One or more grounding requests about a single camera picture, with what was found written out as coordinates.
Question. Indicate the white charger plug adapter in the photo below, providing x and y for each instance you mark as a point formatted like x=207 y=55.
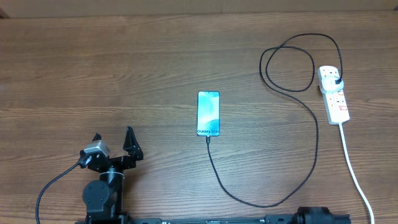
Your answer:
x=331 y=84

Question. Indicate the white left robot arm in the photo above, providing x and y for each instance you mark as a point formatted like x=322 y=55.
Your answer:
x=104 y=197

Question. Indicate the white power strip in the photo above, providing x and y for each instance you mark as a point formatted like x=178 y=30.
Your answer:
x=335 y=103

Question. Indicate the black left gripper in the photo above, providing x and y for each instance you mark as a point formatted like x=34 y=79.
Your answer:
x=134 y=152

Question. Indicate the Samsung Galaxy smartphone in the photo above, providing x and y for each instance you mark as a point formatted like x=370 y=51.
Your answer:
x=208 y=113

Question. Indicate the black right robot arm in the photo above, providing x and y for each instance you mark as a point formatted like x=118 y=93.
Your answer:
x=313 y=215

